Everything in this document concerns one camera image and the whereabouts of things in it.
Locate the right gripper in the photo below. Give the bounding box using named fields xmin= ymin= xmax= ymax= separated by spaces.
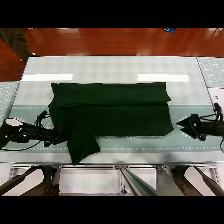
xmin=187 ymin=113 xmax=207 ymax=142

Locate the dark green T-shirt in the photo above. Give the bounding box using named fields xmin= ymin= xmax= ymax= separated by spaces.
xmin=48 ymin=81 xmax=175 ymax=166

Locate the silver frame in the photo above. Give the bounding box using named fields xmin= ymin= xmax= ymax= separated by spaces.
xmin=0 ymin=162 xmax=224 ymax=197

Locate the black cable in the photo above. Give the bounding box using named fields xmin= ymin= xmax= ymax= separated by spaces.
xmin=2 ymin=140 xmax=45 ymax=152

